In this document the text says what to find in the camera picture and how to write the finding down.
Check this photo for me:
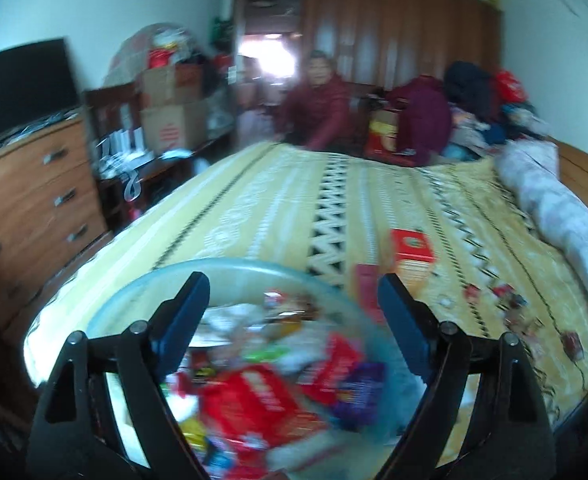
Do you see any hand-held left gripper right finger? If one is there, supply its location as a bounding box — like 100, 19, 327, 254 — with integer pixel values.
374, 272, 557, 480

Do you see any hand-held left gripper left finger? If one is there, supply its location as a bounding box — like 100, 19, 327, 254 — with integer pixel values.
26, 271, 212, 480

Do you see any clear plastic bowl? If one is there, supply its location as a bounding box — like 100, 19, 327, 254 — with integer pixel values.
86, 257, 439, 480

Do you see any dark red snack packet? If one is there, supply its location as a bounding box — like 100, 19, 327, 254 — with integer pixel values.
563, 332, 583, 361

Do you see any flat red box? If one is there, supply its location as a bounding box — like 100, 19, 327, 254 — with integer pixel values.
355, 263, 389, 323

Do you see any tall red orange box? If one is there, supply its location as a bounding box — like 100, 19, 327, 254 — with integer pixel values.
390, 228, 437, 286

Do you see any dark wooden desk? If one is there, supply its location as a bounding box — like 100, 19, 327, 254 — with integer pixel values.
84, 82, 235, 231

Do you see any wooden dresser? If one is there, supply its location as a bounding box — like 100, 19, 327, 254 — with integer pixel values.
0, 110, 109, 331

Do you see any red yellow gift box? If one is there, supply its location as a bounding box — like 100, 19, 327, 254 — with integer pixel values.
365, 107, 415, 166

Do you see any white rolled quilt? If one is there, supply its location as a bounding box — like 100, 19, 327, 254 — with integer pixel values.
494, 140, 588, 311

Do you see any maroon coat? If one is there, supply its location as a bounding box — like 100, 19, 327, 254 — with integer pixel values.
389, 75, 452, 166

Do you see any heap of clothes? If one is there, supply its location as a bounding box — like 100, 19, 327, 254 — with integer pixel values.
444, 60, 550, 158

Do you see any wooden headboard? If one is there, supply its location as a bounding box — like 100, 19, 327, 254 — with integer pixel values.
544, 135, 588, 201

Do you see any translucent dome cover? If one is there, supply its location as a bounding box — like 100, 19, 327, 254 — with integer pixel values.
106, 22, 215, 92

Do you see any black television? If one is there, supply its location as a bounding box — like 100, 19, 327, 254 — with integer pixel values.
0, 37, 82, 153

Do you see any wooden wardrobe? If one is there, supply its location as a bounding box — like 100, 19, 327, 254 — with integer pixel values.
301, 0, 505, 92

